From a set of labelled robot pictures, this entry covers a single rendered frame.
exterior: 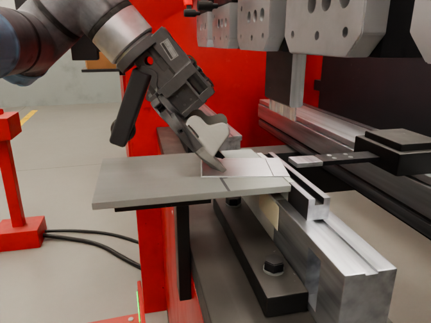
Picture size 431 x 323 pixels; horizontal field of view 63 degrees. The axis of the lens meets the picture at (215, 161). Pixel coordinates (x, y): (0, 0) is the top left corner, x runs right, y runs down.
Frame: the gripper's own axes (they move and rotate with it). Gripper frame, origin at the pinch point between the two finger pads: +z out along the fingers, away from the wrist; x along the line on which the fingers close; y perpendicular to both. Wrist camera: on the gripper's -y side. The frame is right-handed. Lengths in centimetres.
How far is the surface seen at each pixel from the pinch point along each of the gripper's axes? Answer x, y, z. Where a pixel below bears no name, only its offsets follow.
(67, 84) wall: 658, -253, -131
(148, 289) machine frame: 81, -79, 49
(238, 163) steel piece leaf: 1.2, 2.3, 3.0
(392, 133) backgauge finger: 7.4, 25.4, 18.1
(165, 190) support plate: -8.9, -5.9, -3.6
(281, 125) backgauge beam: 57, 12, 20
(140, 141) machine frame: 81, -33, -3
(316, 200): -10.3, 8.7, 9.9
